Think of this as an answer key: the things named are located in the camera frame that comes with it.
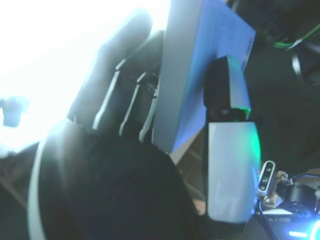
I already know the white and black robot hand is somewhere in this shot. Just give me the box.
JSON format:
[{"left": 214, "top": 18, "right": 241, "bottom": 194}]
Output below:
[{"left": 27, "top": 9, "right": 262, "bottom": 240}]

